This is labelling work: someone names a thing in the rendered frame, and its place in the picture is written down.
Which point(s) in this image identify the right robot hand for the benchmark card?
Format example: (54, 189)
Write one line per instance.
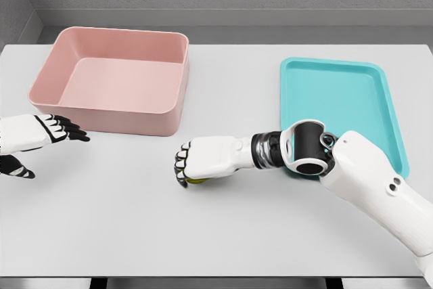
(209, 157)

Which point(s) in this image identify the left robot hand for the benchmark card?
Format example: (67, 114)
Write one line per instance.
(23, 131)

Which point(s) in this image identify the yellow-green tennis ball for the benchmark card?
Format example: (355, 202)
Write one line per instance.
(197, 180)

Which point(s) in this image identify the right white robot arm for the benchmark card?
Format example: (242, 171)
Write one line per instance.
(365, 174)

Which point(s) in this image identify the pink rectangular basket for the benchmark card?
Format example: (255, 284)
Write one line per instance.
(128, 79)

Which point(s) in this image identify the turquoise blue flat tray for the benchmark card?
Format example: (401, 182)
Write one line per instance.
(338, 92)

